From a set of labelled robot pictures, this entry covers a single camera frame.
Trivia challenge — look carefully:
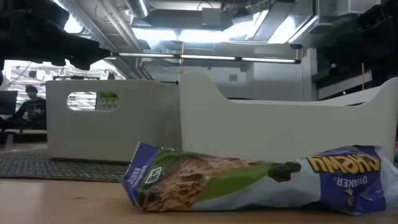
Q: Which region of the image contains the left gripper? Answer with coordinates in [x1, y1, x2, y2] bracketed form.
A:
[30, 30, 111, 71]

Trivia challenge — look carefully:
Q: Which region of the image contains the white bin with handle hole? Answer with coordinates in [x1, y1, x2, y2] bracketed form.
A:
[45, 79, 183, 164]

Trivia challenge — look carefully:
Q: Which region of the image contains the white bin with curved rim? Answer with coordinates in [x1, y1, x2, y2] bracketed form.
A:
[178, 71, 398, 163]

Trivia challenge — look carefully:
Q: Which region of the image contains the blue green granola bar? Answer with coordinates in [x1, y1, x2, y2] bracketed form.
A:
[121, 142, 398, 217]

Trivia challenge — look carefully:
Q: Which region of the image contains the potted green succulent plant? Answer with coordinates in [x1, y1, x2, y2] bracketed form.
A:
[95, 91, 119, 111]

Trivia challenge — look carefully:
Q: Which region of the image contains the person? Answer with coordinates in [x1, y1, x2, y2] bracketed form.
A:
[14, 85, 47, 130]

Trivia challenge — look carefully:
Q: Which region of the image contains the black monitor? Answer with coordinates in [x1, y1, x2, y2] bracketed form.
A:
[0, 90, 19, 116]

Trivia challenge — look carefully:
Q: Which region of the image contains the distant wooden desk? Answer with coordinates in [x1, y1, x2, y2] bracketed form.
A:
[0, 128, 47, 144]

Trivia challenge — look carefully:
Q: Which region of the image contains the dark woven placemat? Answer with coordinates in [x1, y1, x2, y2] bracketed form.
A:
[0, 149, 130, 183]

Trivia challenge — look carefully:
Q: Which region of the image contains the long linear ceiling lamp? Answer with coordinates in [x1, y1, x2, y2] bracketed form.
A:
[111, 52, 302, 65]

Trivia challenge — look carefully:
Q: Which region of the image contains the silver round air duct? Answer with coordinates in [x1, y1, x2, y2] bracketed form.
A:
[126, 0, 150, 19]

